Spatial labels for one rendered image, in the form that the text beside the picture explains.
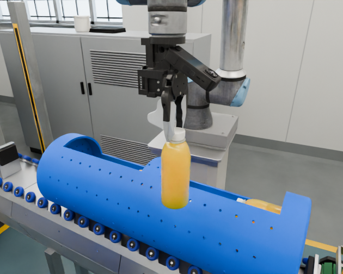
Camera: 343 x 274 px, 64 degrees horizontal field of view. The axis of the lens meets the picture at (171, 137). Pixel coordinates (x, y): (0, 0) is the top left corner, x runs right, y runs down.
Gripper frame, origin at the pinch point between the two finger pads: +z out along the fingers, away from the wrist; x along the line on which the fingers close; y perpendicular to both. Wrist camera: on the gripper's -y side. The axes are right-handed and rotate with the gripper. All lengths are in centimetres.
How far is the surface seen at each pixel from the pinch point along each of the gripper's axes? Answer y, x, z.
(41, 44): 218, -144, -4
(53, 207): 57, -8, 44
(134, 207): 15.0, -3.5, 27.1
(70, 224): 48, -7, 49
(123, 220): 18.5, -2.5, 32.4
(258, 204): -16.5, -24.6, 29.3
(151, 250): 11.8, -6.8, 45.1
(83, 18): 180, -165, -28
